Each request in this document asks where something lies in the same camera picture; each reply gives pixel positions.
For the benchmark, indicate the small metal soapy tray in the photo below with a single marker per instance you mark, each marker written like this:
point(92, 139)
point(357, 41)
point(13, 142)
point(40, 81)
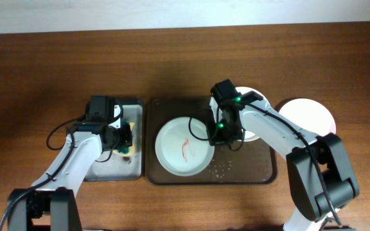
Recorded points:
point(111, 167)

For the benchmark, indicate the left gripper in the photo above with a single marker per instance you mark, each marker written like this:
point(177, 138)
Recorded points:
point(124, 138)

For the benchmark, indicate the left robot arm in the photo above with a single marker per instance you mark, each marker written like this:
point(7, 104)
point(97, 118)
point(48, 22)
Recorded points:
point(50, 202)

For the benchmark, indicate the brown plastic serving tray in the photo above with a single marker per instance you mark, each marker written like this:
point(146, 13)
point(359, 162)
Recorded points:
point(254, 164)

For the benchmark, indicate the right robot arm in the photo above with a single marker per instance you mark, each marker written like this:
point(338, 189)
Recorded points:
point(321, 178)

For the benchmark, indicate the white plate with pink rim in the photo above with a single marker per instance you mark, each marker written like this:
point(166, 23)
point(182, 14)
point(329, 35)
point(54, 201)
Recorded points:
point(310, 115)

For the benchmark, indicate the pale green plate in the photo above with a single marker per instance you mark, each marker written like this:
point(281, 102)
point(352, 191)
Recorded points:
point(181, 147)

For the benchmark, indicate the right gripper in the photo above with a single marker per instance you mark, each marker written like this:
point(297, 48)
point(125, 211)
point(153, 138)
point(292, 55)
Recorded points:
point(217, 135)

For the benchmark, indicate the green and yellow sponge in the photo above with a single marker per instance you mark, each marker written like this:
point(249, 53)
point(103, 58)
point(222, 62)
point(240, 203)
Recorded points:
point(125, 150)

